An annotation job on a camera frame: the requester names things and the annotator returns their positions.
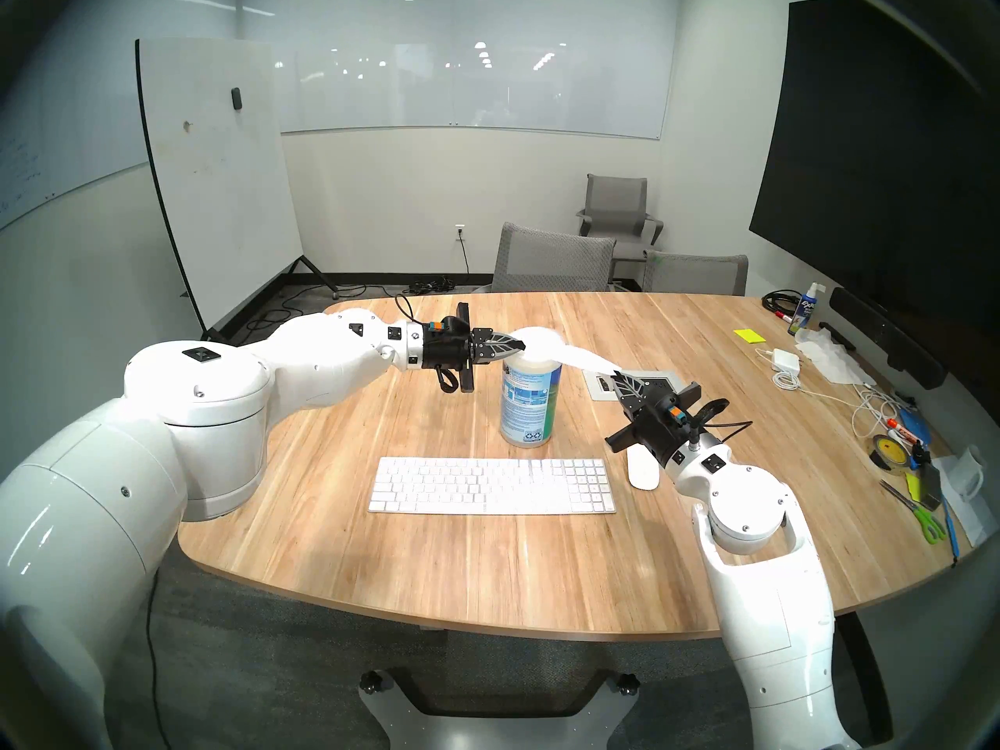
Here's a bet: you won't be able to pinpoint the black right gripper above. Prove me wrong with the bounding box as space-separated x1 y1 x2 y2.
605 371 702 468

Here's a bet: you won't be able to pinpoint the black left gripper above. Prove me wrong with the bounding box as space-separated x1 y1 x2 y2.
422 302 527 395

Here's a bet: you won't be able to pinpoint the white disinfecting wipe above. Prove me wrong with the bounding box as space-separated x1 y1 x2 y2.
512 327 626 376

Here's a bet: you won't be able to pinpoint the disinfecting wipes canister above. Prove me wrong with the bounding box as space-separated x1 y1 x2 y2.
500 342 563 448

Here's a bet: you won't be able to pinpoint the grey table power outlet box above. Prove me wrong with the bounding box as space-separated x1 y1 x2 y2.
582 370 694 402

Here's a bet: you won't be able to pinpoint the white computer mouse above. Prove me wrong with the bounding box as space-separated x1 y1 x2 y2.
627 444 661 491

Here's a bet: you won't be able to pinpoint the grey mesh office chair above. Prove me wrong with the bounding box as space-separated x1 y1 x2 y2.
642 250 748 296
492 223 616 294

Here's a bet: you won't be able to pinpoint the white keyboard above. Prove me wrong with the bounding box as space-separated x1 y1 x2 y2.
367 457 616 516

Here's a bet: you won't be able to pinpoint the grey office chair with armrests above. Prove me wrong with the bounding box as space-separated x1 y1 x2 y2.
577 174 665 292

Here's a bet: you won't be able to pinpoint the whiteboard cleaner spray bottle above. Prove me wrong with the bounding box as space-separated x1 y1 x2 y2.
787 281 825 337

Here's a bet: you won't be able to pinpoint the crumpled white tissue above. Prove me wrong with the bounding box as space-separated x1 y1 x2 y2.
795 328 876 386

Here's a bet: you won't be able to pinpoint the black video sound bar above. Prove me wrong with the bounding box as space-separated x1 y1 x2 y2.
828 286 948 390

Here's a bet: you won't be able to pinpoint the black yellow tape roll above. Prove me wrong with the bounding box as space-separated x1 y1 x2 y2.
870 432 919 474

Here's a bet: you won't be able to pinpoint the mobile whiteboard on stand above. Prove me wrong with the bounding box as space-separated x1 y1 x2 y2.
135 37 341 343

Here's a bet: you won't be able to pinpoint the white mug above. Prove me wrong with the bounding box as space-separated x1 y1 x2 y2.
949 444 989 501

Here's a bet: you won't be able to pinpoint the white paper sheet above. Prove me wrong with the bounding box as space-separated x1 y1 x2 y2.
930 455 1000 546

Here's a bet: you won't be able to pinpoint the black table leg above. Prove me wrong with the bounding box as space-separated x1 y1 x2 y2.
840 612 895 745

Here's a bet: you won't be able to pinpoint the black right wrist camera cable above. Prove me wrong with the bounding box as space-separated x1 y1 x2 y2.
687 397 755 448

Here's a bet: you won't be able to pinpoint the white charging cable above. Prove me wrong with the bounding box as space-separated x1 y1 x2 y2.
754 348 903 441

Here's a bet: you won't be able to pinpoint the large glass wall board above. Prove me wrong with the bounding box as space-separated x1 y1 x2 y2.
238 0 677 141

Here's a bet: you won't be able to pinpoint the green handled scissors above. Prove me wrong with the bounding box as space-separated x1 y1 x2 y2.
879 479 948 544

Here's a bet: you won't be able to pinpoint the large black wall screen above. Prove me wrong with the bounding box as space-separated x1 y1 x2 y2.
748 0 1000 413

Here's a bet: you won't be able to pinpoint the side wall whiteboard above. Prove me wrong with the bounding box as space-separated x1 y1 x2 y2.
0 6 149 234

